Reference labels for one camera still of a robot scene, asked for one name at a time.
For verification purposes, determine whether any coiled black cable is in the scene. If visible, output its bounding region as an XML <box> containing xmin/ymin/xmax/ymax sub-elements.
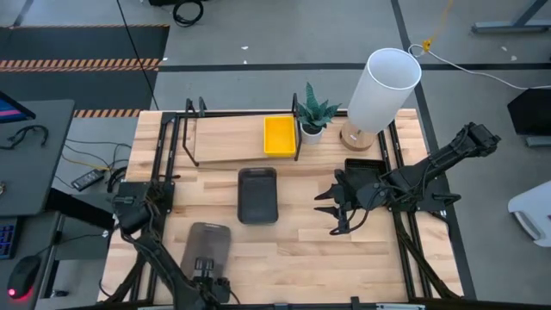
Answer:
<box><xmin>171</xmin><ymin>0</ymin><xmax>205</xmax><ymax>28</ymax></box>

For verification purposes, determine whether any black hazard striped floor mat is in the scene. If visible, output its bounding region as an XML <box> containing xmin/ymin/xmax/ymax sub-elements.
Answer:
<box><xmin>0</xmin><ymin>24</ymin><xmax>171</xmax><ymax>120</ymax></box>

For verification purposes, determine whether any grey metal desk foot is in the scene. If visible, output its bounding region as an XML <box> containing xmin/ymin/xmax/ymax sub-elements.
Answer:
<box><xmin>471</xmin><ymin>0</ymin><xmax>551</xmax><ymax>34</ymax></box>

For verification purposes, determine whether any computer monitor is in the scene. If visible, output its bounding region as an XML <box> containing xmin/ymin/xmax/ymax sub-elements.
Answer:
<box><xmin>0</xmin><ymin>90</ymin><xmax>36</xmax><ymax>125</ymax></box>

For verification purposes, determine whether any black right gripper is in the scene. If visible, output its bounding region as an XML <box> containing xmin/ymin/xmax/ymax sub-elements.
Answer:
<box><xmin>313</xmin><ymin>169</ymin><xmax>391</xmax><ymax>219</ymax></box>

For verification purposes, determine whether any black keyboard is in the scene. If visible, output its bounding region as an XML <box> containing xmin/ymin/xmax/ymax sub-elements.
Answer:
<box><xmin>0</xmin><ymin>217</ymin><xmax>21</xmax><ymax>260</ymax></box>

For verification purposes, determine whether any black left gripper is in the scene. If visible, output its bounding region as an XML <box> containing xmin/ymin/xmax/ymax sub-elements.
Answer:
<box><xmin>191</xmin><ymin>257</ymin><xmax>232</xmax><ymax>305</ymax></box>

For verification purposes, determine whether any white shade wooden base lamp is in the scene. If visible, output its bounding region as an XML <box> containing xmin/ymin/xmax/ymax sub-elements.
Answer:
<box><xmin>338</xmin><ymin>46</ymin><xmax>423</xmax><ymax>152</ymax></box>

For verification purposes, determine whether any grey desk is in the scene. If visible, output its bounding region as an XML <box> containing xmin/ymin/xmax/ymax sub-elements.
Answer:
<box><xmin>0</xmin><ymin>99</ymin><xmax>77</xmax><ymax>217</ymax></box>

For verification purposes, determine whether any yellow slotted plastic basket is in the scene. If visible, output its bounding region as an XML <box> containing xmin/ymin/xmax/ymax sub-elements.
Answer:
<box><xmin>263</xmin><ymin>115</ymin><xmax>298</xmax><ymax>158</ymax></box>

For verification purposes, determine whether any black power adapter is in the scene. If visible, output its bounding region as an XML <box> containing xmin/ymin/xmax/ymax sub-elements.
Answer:
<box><xmin>71</xmin><ymin>168</ymin><xmax>107</xmax><ymax>192</ymax></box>

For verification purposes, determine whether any white plant pot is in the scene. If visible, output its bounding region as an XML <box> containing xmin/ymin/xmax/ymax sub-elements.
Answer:
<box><xmin>300</xmin><ymin>122</ymin><xmax>325</xmax><ymax>146</ymax></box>

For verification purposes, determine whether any black aluminium rig frame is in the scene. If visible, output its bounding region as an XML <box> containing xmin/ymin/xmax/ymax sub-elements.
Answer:
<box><xmin>98</xmin><ymin>109</ymin><xmax>551</xmax><ymax>310</ymax></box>

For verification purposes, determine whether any black equipment case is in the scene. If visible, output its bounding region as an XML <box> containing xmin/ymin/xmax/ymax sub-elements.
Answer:
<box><xmin>506</xmin><ymin>88</ymin><xmax>551</xmax><ymax>148</ymax></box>

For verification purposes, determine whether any white plastic object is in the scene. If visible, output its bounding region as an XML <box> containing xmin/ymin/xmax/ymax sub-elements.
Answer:
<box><xmin>507</xmin><ymin>179</ymin><xmax>551</xmax><ymax>248</ymax></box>

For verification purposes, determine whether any green snake plant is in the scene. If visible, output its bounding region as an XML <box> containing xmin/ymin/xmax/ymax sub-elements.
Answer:
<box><xmin>296</xmin><ymin>82</ymin><xmax>342</xmax><ymax>130</ymax></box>

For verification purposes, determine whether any black mouse red light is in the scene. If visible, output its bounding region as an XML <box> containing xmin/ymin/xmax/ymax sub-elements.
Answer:
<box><xmin>6</xmin><ymin>254</ymin><xmax>43</xmax><ymax>301</ymax></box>

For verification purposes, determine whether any yellow cable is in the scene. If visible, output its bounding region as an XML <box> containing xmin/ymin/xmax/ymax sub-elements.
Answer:
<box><xmin>421</xmin><ymin>0</ymin><xmax>455</xmax><ymax>53</ymax></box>

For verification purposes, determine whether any wooden shelf black metal frame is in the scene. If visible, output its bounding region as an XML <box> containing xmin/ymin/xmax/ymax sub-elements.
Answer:
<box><xmin>183</xmin><ymin>93</ymin><xmax>302</xmax><ymax>168</ymax></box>

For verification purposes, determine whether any white power cable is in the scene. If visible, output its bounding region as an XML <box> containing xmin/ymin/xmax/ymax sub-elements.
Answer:
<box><xmin>407</xmin><ymin>42</ymin><xmax>551</xmax><ymax>91</ymax></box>

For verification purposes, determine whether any long black floor cable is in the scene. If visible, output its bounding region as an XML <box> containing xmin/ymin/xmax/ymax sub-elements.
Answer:
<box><xmin>115</xmin><ymin>0</ymin><xmax>161</xmax><ymax>112</ymax></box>

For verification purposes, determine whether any black slotted plastic basket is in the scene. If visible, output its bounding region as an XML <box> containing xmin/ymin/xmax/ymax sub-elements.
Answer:
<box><xmin>179</xmin><ymin>221</ymin><xmax>233</xmax><ymax>282</ymax></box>
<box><xmin>343</xmin><ymin>157</ymin><xmax>388</xmax><ymax>189</ymax></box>

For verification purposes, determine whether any grey translucent plastic basket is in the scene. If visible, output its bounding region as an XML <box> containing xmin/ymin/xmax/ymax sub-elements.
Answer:
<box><xmin>237</xmin><ymin>166</ymin><xmax>280</xmax><ymax>226</ymax></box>

